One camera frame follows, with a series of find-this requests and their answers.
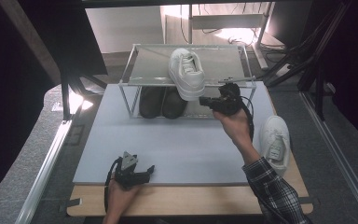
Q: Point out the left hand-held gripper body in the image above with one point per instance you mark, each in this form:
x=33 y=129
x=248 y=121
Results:
x=130 y=179

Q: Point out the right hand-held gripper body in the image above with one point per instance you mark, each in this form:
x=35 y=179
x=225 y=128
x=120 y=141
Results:
x=228 y=104

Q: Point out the black slipper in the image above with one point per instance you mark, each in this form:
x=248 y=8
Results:
x=174 y=105
x=150 y=102

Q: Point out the white sneaker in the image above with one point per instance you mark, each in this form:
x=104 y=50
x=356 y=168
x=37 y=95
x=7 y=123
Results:
x=275 y=143
x=188 y=74

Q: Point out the two-tier metal shoe rack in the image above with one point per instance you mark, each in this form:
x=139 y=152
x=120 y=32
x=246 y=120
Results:
x=149 y=67

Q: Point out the person's right hand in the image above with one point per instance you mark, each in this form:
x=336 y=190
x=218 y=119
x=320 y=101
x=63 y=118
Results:
x=236 y=127

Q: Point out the light grey board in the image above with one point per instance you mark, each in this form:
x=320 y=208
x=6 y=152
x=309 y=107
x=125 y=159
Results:
x=183 y=149

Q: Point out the black tape piece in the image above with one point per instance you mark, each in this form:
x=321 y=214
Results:
x=307 y=200
x=71 y=203

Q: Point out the black tripod stand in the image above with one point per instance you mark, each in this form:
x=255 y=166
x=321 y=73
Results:
x=65 y=99

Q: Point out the black metal stand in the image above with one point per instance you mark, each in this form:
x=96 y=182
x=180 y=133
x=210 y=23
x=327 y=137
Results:
x=318 y=71

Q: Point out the brown diagonal beam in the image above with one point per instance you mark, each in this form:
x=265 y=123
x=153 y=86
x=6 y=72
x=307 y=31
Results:
x=34 y=40

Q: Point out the white metal frame desk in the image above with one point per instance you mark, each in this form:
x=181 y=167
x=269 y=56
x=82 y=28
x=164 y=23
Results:
x=223 y=21

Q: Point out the aluminium rail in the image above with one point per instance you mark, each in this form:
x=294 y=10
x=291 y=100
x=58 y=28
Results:
x=338 y=155
x=43 y=174

